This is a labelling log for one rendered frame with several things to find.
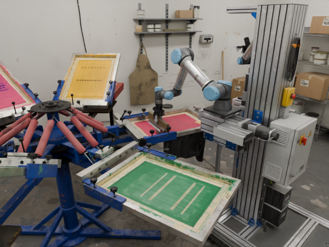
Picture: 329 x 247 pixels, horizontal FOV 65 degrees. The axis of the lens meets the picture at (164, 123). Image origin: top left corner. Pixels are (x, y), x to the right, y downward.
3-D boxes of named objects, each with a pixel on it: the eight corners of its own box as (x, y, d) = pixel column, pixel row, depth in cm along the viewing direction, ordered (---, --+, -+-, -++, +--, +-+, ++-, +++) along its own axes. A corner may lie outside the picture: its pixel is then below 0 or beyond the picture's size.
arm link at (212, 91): (229, 90, 195) (184, 44, 213) (218, 94, 185) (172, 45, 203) (220, 101, 204) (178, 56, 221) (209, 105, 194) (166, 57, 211)
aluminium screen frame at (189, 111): (187, 110, 301) (187, 107, 300) (219, 127, 253) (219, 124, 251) (122, 121, 268) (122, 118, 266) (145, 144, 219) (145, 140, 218)
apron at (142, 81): (156, 101, 474) (156, 41, 435) (158, 102, 468) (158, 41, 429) (129, 105, 452) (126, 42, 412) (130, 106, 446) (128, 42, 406)
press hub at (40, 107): (89, 214, 275) (72, 91, 225) (98, 240, 243) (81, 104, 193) (49, 227, 259) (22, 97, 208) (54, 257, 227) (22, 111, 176)
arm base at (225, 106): (235, 108, 211) (236, 97, 207) (224, 112, 202) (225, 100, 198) (220, 104, 221) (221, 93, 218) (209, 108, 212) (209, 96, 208)
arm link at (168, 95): (176, 90, 233) (167, 88, 240) (168, 92, 226) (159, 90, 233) (176, 98, 236) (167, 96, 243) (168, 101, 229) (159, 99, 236)
